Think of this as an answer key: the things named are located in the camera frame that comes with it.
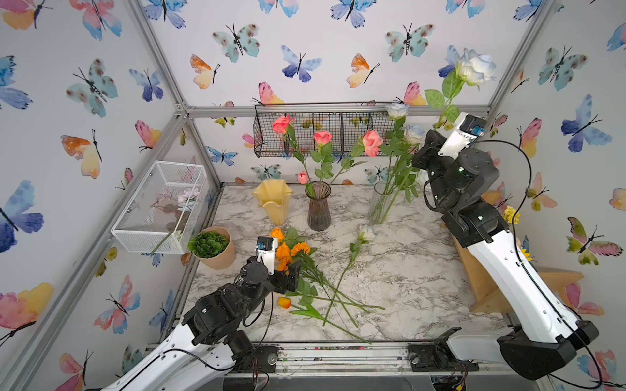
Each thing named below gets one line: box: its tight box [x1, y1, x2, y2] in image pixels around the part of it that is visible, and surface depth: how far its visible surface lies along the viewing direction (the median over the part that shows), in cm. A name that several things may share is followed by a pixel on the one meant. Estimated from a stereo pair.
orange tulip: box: [278, 297, 372, 346], surface depth 84 cm
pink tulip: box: [297, 170, 309, 185], surface depth 82 cm
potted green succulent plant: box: [187, 226, 236, 270], surface depth 86 cm
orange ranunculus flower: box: [277, 241, 293, 273], surface depth 95 cm
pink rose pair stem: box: [272, 114, 335, 187], surface depth 88 cm
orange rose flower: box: [268, 227, 285, 243], surface depth 100 cm
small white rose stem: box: [424, 45, 497, 132], surface depth 50 cm
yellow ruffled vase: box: [251, 179, 295, 227], surface depth 94 cm
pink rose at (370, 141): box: [329, 128, 384, 185], surface depth 78 cm
